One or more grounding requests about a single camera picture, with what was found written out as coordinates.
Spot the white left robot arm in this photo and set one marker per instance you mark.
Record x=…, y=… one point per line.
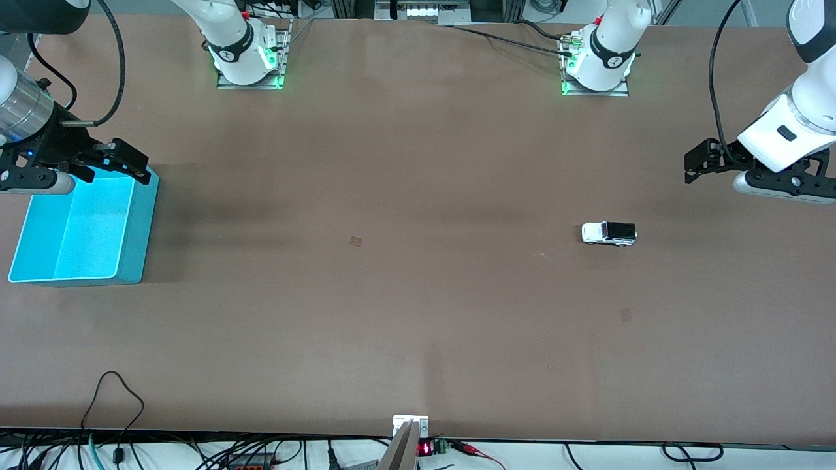
x=610, y=46

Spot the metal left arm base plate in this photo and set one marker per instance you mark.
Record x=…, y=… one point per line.
x=617, y=91

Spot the blue plastic bin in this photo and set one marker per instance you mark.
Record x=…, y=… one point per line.
x=91, y=228

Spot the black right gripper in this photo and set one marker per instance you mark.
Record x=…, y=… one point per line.
x=57, y=142

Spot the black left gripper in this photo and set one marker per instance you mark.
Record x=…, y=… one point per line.
x=729, y=155

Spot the red digit display module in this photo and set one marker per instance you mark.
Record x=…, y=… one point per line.
x=431, y=448

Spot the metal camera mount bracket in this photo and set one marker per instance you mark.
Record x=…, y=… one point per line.
x=406, y=444

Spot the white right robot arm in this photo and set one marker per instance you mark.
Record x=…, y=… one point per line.
x=232, y=39

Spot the metal equipment frame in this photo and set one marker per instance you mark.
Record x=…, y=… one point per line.
x=424, y=10

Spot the orange power strip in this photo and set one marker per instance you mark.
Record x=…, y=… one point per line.
x=251, y=465

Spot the white jeep toy black bed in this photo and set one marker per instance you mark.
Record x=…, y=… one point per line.
x=607, y=234

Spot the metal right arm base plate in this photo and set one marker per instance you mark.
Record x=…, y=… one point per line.
x=277, y=59

